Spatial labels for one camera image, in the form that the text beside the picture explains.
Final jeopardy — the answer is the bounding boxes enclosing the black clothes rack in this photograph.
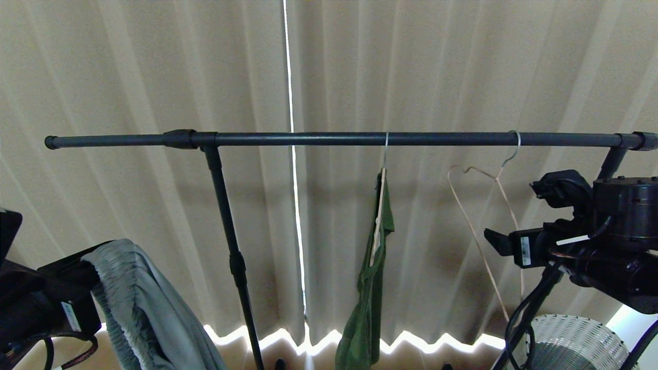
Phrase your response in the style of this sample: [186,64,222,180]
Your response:
[45,129,658,370]

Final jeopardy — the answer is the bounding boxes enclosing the green printed shirt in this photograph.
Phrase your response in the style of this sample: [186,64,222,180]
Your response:
[335,172,395,370]

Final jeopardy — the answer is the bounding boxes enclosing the pale grey shorts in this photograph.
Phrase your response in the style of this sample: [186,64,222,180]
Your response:
[82,239,229,370]

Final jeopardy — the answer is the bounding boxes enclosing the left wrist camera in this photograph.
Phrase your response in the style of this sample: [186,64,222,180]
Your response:
[0,210,23,265]

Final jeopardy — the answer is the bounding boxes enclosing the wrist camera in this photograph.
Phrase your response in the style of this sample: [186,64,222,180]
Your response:
[0,210,23,265]
[531,170,593,216]

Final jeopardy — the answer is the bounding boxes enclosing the pink clothes hanger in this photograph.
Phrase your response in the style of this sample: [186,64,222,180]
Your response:
[369,133,390,268]
[447,131,526,322]

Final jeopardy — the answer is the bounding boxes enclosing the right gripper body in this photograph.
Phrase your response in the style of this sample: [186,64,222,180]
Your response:
[508,218,658,315]

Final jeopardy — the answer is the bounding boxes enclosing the beige curtain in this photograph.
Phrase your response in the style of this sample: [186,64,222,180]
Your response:
[0,0,658,355]

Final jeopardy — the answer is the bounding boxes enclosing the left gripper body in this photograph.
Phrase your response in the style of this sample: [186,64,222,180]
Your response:
[0,261,102,353]

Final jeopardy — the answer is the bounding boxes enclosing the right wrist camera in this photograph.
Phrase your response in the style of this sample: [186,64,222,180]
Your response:
[531,170,593,216]

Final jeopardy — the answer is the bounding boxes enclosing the white laundry basket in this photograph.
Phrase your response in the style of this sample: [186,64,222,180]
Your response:
[522,314,641,370]

